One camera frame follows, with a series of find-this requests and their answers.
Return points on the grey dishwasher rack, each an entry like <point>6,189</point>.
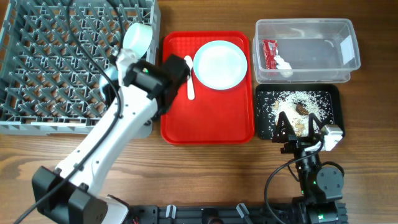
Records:
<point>51,58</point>

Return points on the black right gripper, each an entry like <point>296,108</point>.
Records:
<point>298,144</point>

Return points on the white rice pile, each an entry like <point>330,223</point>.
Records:
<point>316,102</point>

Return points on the clear plastic bin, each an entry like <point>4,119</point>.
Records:
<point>323,50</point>

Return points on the red snack wrapper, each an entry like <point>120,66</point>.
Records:
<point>270,51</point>

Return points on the mint green bowl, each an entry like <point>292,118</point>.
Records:
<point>138,38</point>

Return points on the light blue plate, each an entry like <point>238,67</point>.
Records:
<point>220,65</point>

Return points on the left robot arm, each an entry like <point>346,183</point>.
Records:
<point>69,194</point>

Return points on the white tissue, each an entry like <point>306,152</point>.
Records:
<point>281,64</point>

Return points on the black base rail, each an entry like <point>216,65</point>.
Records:
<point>217,214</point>

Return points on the white plastic spoon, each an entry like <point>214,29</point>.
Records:
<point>190,87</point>

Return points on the black waste tray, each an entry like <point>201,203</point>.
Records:
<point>329,88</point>

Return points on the brown food scraps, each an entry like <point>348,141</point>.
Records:
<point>296,113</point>

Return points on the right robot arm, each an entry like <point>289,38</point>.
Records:
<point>321,183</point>

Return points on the red plastic tray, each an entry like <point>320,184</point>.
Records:
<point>214,116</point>

